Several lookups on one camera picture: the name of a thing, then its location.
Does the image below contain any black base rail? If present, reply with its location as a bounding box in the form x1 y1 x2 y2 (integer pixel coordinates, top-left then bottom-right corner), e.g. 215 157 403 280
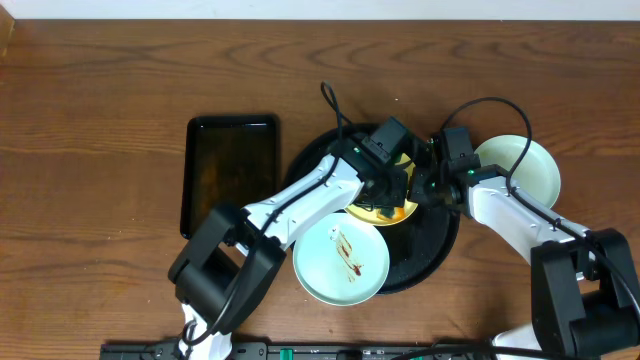
98 340 501 360

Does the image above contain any light green plate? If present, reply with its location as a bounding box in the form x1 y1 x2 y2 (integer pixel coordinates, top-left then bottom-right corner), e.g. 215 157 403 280
475 135 561 208
293 213 390 306

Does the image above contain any black rectangular water tray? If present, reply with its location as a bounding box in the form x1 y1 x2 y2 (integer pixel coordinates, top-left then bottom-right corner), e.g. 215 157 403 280
180 114 280 239

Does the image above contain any light green front plate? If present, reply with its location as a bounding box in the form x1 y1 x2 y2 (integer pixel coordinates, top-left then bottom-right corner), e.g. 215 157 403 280
293 213 390 306

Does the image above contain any orange green sponge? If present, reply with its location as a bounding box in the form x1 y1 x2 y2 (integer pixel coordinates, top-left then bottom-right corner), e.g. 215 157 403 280
377 207 406 222

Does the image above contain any yellow plate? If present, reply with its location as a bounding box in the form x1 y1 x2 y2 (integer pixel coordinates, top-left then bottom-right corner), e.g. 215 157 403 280
345 153 418 226

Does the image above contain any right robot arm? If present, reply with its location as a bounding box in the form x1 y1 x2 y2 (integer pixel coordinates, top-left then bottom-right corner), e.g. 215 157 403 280
409 128 639 359

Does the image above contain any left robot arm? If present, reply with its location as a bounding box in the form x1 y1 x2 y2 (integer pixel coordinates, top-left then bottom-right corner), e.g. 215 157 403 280
168 145 408 359

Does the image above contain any black round tray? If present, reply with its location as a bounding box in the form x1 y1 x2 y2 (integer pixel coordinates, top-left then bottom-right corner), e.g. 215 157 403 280
283 130 460 295

